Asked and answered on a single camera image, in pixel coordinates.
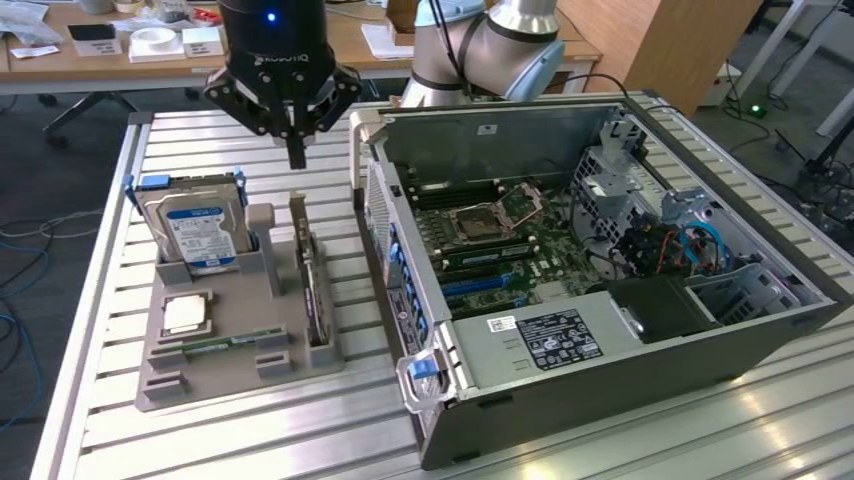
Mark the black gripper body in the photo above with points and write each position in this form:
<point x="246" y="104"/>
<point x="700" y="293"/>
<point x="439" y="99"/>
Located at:
<point x="277" y="40"/>

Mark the white box red dot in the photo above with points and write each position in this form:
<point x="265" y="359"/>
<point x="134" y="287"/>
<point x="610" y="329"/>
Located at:
<point x="724" y="92"/>

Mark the silver perforated drive cage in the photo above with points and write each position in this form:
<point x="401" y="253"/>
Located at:
<point x="614" y="200"/>

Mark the grey open PC case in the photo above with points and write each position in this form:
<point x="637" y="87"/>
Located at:
<point x="601" y="410"/>

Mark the silver CPU chip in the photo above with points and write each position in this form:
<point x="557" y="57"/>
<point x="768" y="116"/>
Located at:
<point x="185" y="314"/>

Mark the red small parts pack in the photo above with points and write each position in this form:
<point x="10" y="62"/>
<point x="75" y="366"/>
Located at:
<point x="207" y="17"/>

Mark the blue expansion slot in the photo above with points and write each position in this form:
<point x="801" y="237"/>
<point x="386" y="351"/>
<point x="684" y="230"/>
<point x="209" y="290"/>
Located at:
<point x="477" y="286"/>

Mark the silver drive bracket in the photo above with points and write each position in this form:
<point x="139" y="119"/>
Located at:
<point x="688" y="200"/>

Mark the black RAM slot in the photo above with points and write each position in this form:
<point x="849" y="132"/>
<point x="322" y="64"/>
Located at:
<point x="461" y="205"/>

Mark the white paper stack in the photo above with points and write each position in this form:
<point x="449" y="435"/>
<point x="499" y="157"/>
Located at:
<point x="387" y="47"/>

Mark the metal socket cover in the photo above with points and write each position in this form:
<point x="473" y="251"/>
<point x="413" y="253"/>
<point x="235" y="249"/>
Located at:
<point x="521" y="202"/>

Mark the wooden cabinet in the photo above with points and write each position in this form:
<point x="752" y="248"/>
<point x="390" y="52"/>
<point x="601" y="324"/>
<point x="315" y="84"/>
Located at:
<point x="668" y="50"/>

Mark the wooden desk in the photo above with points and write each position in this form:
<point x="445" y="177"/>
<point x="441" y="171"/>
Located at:
<point x="347" y="50"/>
<point x="67" y="70"/>

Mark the green motherboard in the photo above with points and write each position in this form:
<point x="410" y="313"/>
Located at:
<point x="554" y="260"/>

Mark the clear plastic bag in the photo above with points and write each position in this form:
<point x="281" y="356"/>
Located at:
<point x="27" y="25"/>

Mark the grey power supply unit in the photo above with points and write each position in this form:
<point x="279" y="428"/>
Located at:
<point x="494" y="360"/>

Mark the silver chipset heatsink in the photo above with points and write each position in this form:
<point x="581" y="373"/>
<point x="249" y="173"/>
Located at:
<point x="553" y="293"/>

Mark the white cube box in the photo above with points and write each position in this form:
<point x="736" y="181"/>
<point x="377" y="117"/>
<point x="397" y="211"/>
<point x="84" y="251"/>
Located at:
<point x="201" y="37"/>

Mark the clear bag dark parts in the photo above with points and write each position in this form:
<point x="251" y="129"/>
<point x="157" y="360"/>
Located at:
<point x="170" y="12"/>

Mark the flat white box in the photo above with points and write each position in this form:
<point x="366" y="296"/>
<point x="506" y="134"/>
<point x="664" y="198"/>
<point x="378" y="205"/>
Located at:
<point x="157" y="56"/>

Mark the black and white box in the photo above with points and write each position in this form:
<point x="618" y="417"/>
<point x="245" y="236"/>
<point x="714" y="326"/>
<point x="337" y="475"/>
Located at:
<point x="94" y="32"/>

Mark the grey cup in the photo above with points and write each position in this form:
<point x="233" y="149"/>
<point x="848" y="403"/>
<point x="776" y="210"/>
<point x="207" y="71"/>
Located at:
<point x="96" y="6"/>

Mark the black rear panel switch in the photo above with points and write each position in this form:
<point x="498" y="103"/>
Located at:
<point x="395" y="191"/>

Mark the black equipment stand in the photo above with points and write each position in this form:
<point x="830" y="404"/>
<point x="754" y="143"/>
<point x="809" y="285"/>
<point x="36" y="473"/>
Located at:
<point x="824" y="165"/>

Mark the CPU socket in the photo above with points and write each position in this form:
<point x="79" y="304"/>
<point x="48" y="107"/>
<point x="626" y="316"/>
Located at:
<point x="477" y="225"/>

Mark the graphics card with fan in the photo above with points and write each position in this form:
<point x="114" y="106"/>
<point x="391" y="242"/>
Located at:
<point x="310" y="295"/>

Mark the white table frame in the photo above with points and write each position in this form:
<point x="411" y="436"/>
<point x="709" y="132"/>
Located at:
<point x="840" y="112"/>

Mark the silver disk bay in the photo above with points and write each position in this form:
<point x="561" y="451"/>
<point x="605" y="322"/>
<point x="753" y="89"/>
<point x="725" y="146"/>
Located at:
<point x="741" y="295"/>

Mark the white card red print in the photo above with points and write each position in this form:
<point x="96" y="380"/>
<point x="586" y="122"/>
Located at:
<point x="34" y="51"/>

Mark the dark office chair base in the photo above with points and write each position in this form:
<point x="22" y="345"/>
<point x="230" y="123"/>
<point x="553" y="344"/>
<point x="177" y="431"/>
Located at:
<point x="83" y="107"/>

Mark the green RAM stick with label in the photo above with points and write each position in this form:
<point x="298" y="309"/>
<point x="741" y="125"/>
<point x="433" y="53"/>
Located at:
<point x="487" y="255"/>

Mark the hard disk blue carrier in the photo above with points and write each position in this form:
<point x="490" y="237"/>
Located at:
<point x="194" y="230"/>

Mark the white tape roll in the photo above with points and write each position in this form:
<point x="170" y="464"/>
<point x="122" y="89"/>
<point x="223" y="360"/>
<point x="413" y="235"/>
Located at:
<point x="141" y="40"/>

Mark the black device green light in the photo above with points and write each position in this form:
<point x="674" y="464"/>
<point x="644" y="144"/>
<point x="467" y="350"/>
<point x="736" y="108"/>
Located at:
<point x="756" y="108"/>

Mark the blue plastic release latch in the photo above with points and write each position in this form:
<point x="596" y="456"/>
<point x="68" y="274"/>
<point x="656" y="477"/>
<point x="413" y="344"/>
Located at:
<point x="422" y="372"/>

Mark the grey parts rack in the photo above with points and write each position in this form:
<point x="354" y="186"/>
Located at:
<point x="221" y="380"/>

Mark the brown cardboard box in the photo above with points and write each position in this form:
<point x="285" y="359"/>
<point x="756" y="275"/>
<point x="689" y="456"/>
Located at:
<point x="401" y="15"/>

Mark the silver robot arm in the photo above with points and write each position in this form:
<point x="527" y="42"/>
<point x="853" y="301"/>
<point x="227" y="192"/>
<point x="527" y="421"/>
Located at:
<point x="454" y="45"/>

